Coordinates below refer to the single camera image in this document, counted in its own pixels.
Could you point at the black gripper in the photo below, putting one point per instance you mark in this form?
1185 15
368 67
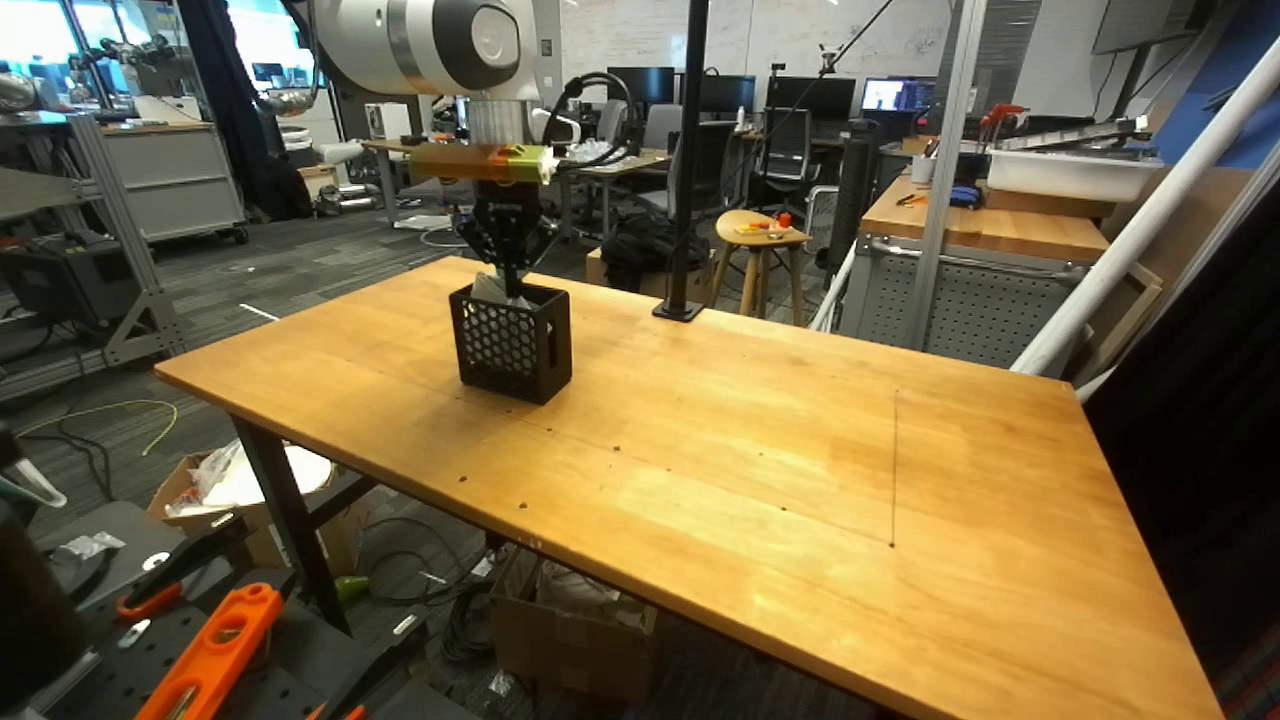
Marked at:
504 205

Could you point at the black perforated basket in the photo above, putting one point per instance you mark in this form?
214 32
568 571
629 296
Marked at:
509 350

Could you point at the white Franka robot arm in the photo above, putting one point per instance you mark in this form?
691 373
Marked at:
402 42

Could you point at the wooden office desk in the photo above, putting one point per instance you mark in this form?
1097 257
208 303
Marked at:
625 164

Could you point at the black vertical pole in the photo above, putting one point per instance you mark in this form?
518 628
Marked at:
691 161

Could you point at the dark computer monitor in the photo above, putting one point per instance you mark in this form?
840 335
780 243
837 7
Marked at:
644 84
810 96

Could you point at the round wooden stool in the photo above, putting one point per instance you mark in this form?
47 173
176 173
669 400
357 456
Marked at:
756 228

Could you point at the black office chair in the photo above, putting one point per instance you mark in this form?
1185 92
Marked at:
785 141

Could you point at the dark hanging curtain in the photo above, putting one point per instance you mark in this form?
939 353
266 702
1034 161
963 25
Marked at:
221 81

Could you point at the white cabinet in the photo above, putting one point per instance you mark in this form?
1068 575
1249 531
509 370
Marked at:
173 180

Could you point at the black table leg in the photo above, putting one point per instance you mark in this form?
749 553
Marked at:
287 513

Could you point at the white plastic bag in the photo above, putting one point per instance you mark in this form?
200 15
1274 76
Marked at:
241 480

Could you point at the grey metal shelf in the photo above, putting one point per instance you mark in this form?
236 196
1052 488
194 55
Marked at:
114 202

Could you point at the large cardboard box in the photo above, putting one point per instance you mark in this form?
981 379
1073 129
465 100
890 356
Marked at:
572 640

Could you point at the lit computer monitor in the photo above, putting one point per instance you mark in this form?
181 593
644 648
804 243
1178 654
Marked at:
899 96

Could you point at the grey vertical pole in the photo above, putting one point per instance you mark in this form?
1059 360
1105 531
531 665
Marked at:
945 173

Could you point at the grey perforated metal panel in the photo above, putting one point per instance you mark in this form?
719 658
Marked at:
975 307

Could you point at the orange plastic tool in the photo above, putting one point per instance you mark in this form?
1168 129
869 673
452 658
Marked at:
221 644

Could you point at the wooden workbench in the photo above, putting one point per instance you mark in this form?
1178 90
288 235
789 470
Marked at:
987 224

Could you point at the black clamp orange grip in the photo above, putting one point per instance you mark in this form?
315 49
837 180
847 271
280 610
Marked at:
145 601

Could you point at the small red tool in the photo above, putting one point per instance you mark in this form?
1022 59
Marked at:
1000 122

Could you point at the white tray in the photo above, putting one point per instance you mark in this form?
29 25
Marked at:
1065 173

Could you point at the black rounded object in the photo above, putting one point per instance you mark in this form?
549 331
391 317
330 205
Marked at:
34 612

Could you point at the white diagonal pole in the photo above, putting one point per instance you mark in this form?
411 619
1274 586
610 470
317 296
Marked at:
1146 213

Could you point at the dark fabric panel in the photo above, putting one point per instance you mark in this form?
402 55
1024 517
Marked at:
1201 441

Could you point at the blue board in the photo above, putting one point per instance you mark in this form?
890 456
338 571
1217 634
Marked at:
1227 81

